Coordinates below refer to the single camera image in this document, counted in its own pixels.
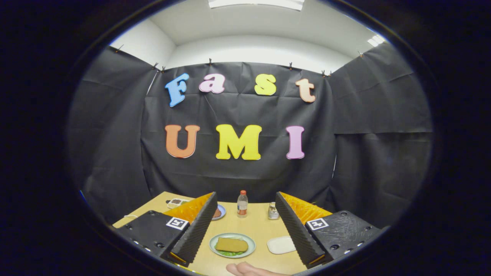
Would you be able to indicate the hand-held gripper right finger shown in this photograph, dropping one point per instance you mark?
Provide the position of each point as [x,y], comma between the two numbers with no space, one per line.
[297,234]

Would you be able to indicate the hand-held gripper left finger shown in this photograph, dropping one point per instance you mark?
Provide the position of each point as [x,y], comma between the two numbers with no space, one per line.
[199,230]

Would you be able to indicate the brown toast slice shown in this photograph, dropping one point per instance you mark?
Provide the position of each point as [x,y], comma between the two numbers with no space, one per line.
[232,244]

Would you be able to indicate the green lettuce leaf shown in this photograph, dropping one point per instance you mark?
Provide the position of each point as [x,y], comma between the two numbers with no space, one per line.
[230,253]

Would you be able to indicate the small white square dish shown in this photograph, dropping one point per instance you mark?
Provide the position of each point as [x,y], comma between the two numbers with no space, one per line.
[280,245]

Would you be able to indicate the brown meat piece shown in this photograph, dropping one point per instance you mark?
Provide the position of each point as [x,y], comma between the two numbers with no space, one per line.
[217,213]

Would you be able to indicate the blue plate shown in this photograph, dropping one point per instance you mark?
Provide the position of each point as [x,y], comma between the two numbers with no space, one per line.
[223,212]

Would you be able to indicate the white divided condiment tray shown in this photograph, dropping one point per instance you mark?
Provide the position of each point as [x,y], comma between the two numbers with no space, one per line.
[176,202]

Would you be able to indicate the light green plate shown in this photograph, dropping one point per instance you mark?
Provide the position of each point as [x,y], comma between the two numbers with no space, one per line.
[251,242]

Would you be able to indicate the clear bottle with red cap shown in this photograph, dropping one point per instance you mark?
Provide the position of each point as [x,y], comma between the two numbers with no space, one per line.
[242,205]

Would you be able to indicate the black backdrop cloth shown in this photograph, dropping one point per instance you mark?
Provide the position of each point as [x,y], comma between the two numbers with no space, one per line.
[238,176]

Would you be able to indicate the ceiling light panel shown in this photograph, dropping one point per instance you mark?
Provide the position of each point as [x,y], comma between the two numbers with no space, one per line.
[257,4]

